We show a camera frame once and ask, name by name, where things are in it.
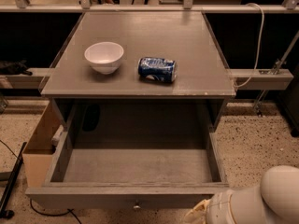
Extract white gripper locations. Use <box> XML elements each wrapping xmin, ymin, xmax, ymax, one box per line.
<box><xmin>183</xmin><ymin>189</ymin><xmax>235</xmax><ymax>224</ymax></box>

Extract grey top drawer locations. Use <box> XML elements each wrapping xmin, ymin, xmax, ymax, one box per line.
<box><xmin>25</xmin><ymin>105</ymin><xmax>232</xmax><ymax>211</ymax></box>

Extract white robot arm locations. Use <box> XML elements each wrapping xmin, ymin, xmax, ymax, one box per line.
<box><xmin>183</xmin><ymin>165</ymin><xmax>299</xmax><ymax>224</ymax></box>

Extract grey drawer cabinet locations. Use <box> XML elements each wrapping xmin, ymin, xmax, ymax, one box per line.
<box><xmin>41</xmin><ymin>11</ymin><xmax>235</xmax><ymax>125</ymax></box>

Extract blue soda can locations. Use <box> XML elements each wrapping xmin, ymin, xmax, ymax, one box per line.
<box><xmin>138</xmin><ymin>57</ymin><xmax>177</xmax><ymax>83</ymax></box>

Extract cardboard box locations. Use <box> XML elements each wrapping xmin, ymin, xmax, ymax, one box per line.
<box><xmin>22</xmin><ymin>104</ymin><xmax>60</xmax><ymax>188</ymax></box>

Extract white bowl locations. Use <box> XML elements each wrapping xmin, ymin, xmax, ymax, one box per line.
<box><xmin>84</xmin><ymin>42</ymin><xmax>124</xmax><ymax>75</ymax></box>

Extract black stand leg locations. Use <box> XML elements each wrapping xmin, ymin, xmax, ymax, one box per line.
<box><xmin>0</xmin><ymin>142</ymin><xmax>26</xmax><ymax>219</ymax></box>

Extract black floor cable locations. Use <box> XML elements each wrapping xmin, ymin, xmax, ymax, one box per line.
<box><xmin>29</xmin><ymin>199</ymin><xmax>82</xmax><ymax>224</ymax></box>

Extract white cable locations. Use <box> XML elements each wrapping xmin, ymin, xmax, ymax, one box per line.
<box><xmin>233</xmin><ymin>2</ymin><xmax>266</xmax><ymax>90</ymax></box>

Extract black object on rail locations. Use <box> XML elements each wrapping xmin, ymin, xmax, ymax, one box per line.
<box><xmin>0</xmin><ymin>60</ymin><xmax>33</xmax><ymax>76</ymax></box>

